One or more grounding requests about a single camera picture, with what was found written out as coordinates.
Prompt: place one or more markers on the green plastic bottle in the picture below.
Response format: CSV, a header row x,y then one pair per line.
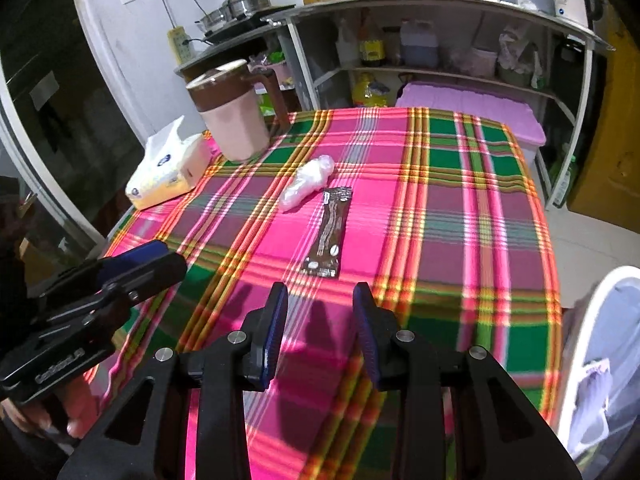
x,y
565,175

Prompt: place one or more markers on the person's left hand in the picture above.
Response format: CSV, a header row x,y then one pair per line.
x,y
80,410

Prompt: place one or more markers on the pink jug with brown lid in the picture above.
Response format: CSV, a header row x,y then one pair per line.
x,y
232,120

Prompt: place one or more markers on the purple liquid plastic jug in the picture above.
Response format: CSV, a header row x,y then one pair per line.
x,y
419,45

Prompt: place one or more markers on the pink plastic basin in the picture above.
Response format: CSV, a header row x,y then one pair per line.
x,y
482,62

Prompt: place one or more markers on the pink green plaid tablecloth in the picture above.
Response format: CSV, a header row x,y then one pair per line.
x,y
425,240

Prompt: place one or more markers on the small steel pot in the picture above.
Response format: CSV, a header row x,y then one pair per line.
x,y
215,21

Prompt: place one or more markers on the dark bottle with yellow label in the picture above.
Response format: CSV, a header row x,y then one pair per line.
x,y
371,45

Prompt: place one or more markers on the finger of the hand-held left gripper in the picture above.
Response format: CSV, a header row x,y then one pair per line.
x,y
160,272
135,255

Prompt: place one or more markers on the crumpled plastic bags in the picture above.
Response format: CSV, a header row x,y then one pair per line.
x,y
520,55

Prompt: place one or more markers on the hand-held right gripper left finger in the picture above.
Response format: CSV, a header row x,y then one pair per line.
x,y
276,330

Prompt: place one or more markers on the translucent grey bin liner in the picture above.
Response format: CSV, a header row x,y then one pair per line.
x,y
622,410

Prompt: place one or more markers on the pink lidded storage box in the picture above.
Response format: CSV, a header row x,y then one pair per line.
x,y
470,105

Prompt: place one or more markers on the crumpled clear plastic bag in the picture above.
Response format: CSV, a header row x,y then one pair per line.
x,y
307,182

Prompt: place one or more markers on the white framed glass door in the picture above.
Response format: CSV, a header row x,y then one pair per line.
x,y
50,85

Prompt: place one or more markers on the brown sachet packet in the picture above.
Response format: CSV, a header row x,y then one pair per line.
x,y
330,230

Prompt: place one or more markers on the white yellow tissue pack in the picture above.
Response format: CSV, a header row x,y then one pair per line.
x,y
160,180

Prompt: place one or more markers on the yellow wooden door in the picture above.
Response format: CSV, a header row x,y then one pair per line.
x,y
615,135

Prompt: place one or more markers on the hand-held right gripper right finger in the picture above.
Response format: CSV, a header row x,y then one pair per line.
x,y
367,335

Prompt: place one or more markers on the metal shelf rack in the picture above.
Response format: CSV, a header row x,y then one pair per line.
x,y
425,1

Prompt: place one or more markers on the yellowish power strip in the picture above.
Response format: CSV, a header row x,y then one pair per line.
x,y
180,45

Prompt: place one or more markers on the yellow oil bottle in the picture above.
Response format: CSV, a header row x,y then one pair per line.
x,y
370,91

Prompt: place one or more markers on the steel pot with lid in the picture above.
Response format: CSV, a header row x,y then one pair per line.
x,y
247,2

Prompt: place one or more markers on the white round trash bin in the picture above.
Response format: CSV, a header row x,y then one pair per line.
x,y
582,320

